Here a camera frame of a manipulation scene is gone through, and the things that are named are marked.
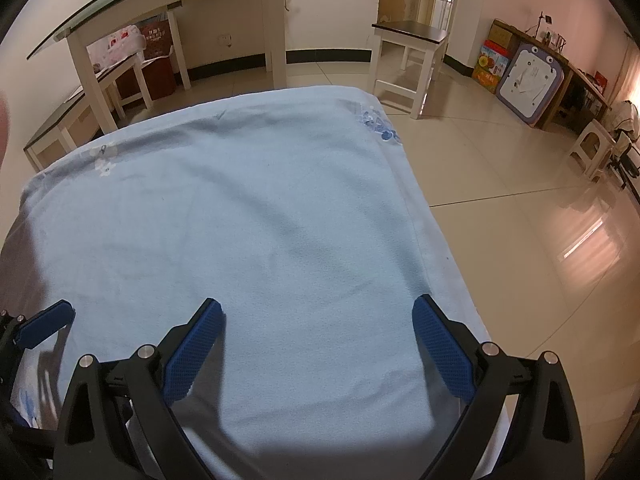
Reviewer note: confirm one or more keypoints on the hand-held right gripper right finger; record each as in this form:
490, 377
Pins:
442, 350

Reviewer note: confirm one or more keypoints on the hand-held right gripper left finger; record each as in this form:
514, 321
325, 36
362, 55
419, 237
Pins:
195, 350

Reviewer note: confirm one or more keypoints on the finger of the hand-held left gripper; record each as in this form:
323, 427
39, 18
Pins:
45, 322

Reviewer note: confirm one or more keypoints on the floral printed tablecloth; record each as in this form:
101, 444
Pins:
35, 390

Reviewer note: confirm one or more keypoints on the light blue cloth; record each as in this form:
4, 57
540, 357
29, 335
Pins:
250, 235

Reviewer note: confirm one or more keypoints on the long white bench black top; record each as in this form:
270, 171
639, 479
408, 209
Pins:
55, 125

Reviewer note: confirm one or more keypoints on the white table with glass top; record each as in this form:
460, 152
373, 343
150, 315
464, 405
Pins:
92, 85

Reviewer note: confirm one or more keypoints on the red box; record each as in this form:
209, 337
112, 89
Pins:
131, 85

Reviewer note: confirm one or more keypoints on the small white stool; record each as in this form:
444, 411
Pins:
595, 142

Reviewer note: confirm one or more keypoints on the brown paper bag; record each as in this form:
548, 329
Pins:
157, 60

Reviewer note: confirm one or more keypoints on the colourful fruit box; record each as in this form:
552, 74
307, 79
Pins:
490, 67

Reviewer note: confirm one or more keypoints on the clear plastic bag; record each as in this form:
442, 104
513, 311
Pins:
117, 45

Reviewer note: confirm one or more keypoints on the white garment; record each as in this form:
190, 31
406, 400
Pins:
627, 120

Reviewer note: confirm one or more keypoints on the wooden low cabinet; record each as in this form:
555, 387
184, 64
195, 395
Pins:
585, 80

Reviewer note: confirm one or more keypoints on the cardboard box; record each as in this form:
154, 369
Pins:
501, 35

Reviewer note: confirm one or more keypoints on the small white bench dark top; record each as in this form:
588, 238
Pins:
410, 30

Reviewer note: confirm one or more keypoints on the white wall socket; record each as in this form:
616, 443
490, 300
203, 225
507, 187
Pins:
226, 41

